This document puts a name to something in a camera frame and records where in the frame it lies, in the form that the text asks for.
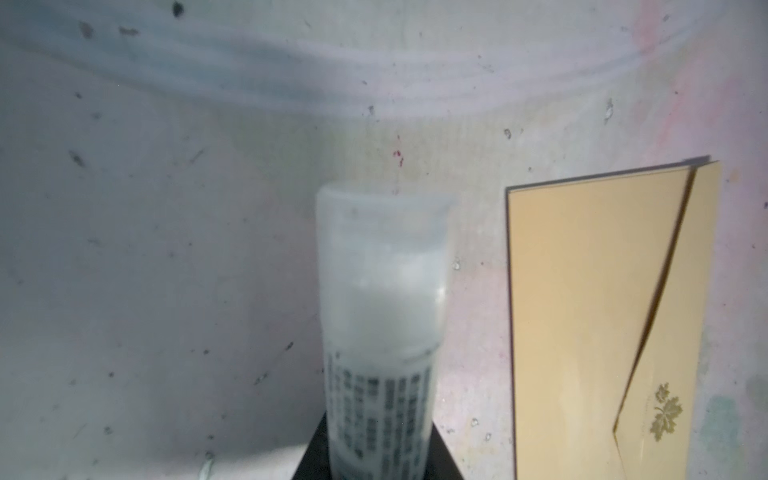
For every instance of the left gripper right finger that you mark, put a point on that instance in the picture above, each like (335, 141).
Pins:
(440, 464)

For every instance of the white glue stick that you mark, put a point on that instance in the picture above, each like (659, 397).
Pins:
(381, 408)

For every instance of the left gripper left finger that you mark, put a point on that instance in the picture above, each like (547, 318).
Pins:
(315, 462)

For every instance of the clear glue stick cap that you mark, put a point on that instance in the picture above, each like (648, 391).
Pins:
(383, 267)

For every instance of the brown kraft envelope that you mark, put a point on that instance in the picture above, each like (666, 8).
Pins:
(608, 284)

